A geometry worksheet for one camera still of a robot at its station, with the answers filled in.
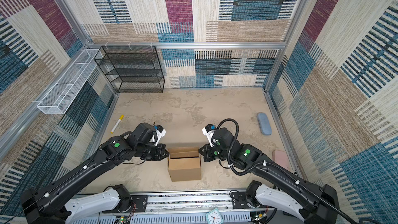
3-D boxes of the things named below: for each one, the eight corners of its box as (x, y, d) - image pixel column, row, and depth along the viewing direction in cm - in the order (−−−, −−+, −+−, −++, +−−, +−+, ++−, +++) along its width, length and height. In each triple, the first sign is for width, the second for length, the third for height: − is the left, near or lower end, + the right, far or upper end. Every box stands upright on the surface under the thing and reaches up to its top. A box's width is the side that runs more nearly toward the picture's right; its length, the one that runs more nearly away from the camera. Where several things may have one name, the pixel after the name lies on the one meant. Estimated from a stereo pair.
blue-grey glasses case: (261, 135, 98) (263, 132, 95) (256, 115, 107) (257, 112, 105) (271, 135, 98) (273, 132, 95) (265, 115, 107) (266, 112, 105)
